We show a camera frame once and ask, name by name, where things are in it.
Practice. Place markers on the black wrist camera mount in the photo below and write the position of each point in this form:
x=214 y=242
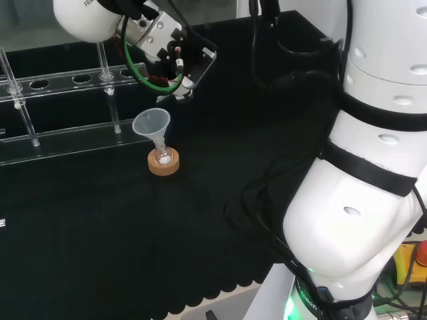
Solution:
x=204 y=65

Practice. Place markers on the yellow stop button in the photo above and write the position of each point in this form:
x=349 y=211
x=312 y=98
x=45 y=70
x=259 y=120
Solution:
x=408 y=263

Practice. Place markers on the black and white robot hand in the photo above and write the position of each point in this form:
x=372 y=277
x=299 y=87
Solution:
x=156 y=36

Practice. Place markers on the black table cloth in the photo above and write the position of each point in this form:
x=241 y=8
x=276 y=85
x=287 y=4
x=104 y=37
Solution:
x=100 y=233

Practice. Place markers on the small round-bottom glass flask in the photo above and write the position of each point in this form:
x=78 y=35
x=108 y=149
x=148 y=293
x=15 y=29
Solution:
x=163 y=156

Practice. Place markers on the translucent plastic funnel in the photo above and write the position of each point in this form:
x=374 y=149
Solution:
x=150 y=121

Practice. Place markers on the clear acrylic funnel stand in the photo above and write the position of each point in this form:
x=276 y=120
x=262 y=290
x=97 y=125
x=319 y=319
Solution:
x=66 y=140

